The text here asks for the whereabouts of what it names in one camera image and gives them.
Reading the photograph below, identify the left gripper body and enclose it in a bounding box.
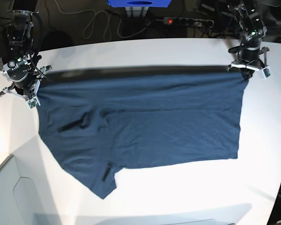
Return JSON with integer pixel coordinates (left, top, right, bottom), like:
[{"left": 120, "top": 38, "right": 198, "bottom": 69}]
[{"left": 227, "top": 45, "right": 270, "bottom": 78}]

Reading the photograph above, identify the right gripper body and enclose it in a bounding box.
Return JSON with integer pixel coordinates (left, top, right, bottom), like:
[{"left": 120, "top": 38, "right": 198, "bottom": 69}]
[{"left": 0, "top": 65, "right": 52, "bottom": 102}]

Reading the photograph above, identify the dark blue T-shirt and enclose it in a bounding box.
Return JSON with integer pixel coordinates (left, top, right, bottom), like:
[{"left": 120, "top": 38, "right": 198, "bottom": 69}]
[{"left": 37, "top": 72, "right": 248, "bottom": 199}]

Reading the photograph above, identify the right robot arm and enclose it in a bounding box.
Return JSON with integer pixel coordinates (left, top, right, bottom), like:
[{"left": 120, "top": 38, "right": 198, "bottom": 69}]
[{"left": 0, "top": 0, "right": 52, "bottom": 109}]

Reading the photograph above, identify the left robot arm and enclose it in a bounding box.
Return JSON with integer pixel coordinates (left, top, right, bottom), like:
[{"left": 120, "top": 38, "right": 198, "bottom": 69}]
[{"left": 227, "top": 0, "right": 271, "bottom": 80}]

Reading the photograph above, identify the black power strip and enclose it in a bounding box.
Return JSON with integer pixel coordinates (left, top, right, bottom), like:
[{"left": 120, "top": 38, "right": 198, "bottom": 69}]
[{"left": 163, "top": 17, "right": 214, "bottom": 28}]

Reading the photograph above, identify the blue box on stand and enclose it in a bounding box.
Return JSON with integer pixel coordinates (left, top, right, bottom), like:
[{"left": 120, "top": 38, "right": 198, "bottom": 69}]
[{"left": 107, "top": 0, "right": 171, "bottom": 8}]

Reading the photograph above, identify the grey plastic bin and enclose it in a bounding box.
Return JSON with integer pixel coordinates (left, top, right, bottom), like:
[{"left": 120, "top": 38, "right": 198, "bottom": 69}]
[{"left": 0, "top": 155, "right": 39, "bottom": 225}]

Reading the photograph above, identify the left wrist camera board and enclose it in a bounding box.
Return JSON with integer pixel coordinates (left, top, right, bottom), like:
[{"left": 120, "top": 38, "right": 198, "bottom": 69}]
[{"left": 261, "top": 66, "right": 271, "bottom": 80}]

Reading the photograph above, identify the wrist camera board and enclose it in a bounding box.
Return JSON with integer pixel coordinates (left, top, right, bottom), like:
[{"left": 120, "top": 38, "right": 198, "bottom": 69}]
[
  {"left": 26, "top": 96, "right": 41, "bottom": 110},
  {"left": 261, "top": 66, "right": 271, "bottom": 80}
]

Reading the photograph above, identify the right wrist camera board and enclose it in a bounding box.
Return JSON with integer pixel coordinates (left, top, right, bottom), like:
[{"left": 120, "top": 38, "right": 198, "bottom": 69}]
[{"left": 26, "top": 96, "right": 41, "bottom": 110}]

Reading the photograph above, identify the grey looped cable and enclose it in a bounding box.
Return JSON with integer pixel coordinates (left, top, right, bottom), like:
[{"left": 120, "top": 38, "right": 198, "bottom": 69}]
[{"left": 83, "top": 8, "right": 153, "bottom": 40}]

